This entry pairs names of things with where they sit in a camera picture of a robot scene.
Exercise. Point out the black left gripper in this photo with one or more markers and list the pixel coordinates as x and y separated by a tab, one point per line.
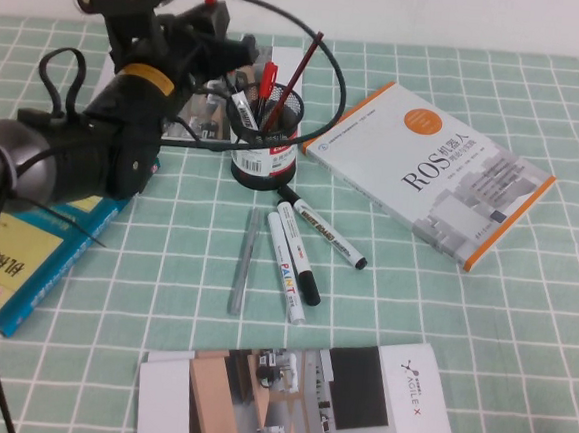
172	47

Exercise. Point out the black mesh pen holder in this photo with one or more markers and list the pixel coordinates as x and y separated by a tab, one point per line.
263	169

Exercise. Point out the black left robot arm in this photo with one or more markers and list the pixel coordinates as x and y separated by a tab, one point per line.
84	145

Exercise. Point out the red capped pen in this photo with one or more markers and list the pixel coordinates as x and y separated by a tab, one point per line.
267	77

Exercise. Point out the thin dark red pen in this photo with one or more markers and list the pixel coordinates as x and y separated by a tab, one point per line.
304	59

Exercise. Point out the grey pen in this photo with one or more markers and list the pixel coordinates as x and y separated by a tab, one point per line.
244	258

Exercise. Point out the white brochure with office photo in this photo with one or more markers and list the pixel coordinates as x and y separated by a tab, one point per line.
288	66

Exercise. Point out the black and white marker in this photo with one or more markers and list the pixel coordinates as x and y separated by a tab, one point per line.
245	113

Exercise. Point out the white marker with black cap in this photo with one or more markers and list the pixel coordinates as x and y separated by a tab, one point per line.
293	237

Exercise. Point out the white board marker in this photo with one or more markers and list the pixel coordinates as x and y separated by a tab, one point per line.
319	226

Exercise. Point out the white orange ROS book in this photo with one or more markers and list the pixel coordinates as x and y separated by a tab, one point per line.
424	162

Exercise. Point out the white paint marker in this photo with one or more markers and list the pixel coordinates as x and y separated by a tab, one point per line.
285	271

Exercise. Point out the yellow and teal book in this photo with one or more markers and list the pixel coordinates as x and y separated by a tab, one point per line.
15	255

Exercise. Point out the green checked tablecloth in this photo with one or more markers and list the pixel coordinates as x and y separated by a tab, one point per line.
460	340

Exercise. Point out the white AgileX brochure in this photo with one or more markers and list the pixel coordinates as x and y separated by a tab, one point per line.
355	407

